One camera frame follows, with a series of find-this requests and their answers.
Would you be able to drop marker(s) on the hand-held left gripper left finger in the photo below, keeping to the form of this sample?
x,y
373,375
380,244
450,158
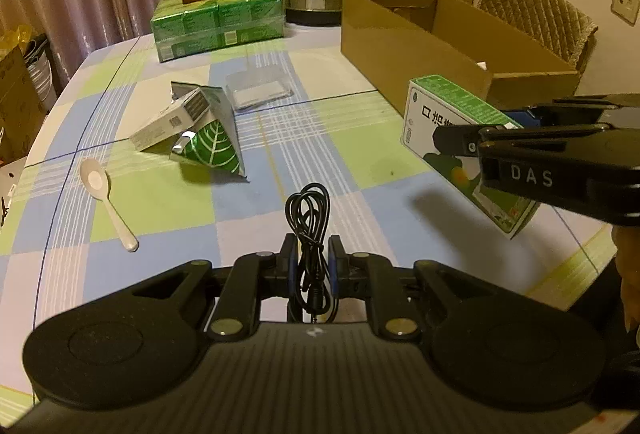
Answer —
x,y
289,264

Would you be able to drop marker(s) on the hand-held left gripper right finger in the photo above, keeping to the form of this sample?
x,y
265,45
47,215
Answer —
x,y
334,264

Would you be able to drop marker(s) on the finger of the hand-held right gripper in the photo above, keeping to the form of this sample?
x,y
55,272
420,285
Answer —
x,y
455,142
575,107

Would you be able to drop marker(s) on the green medicine box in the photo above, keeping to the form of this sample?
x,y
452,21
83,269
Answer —
x,y
450,104

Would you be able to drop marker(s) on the brown cardboard box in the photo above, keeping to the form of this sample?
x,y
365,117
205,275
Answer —
x,y
380,39

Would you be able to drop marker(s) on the silver foil bag green leaf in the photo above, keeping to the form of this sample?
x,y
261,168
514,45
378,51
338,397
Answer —
x,y
210,149

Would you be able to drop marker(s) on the clear plastic case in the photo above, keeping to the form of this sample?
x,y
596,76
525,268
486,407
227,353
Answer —
x,y
257,92

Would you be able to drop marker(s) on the person's right hand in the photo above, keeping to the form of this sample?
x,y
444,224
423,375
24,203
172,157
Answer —
x,y
630,264

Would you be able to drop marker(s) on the checked tablecloth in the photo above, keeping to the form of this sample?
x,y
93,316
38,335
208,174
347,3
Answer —
x,y
325,154

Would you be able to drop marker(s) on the quilted beige chair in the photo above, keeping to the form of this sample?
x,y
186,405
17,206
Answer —
x,y
530,4

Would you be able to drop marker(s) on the small white carton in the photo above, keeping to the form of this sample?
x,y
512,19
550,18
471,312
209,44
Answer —
x,y
165,124

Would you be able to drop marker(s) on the white plastic spoon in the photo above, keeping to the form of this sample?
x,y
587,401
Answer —
x,y
95,176

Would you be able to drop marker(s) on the green wrapped box pack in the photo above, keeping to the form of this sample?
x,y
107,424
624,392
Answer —
x,y
215,24

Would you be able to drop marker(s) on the beige printed cloth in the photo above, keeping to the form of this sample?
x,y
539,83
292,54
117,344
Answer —
x,y
10,194

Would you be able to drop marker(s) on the open cardboard carton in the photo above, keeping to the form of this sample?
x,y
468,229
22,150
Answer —
x,y
15,104

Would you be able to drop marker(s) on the yellow plastic bag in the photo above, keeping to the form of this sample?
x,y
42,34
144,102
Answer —
x,y
15,39

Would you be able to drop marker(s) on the beige wall socket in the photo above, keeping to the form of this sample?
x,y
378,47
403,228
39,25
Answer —
x,y
627,3

